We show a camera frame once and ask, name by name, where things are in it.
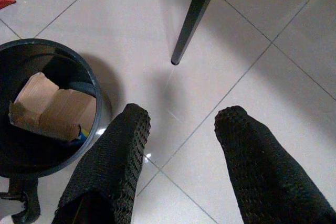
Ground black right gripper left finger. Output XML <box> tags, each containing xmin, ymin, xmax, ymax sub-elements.
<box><xmin>51</xmin><ymin>103</ymin><xmax>152</xmax><ymax>224</ymax></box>

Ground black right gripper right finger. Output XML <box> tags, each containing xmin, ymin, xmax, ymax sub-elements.
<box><xmin>214</xmin><ymin>105</ymin><xmax>336</xmax><ymax>224</ymax></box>

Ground blue trash item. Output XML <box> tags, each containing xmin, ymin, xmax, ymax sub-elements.
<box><xmin>76</xmin><ymin>126</ymin><xmax>90</xmax><ymax>143</ymax></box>

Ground black round rubbish bin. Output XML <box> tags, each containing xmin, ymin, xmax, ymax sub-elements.
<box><xmin>0</xmin><ymin>38</ymin><xmax>103</xmax><ymax>179</ymax></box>

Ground brown torn cardboard piece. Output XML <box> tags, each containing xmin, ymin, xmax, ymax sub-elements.
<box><xmin>9</xmin><ymin>71</ymin><xmax>97</xmax><ymax>142</ymax></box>

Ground black slanted table leg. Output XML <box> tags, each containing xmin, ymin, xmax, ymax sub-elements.
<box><xmin>170</xmin><ymin>0</ymin><xmax>226</xmax><ymax>65</ymax></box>

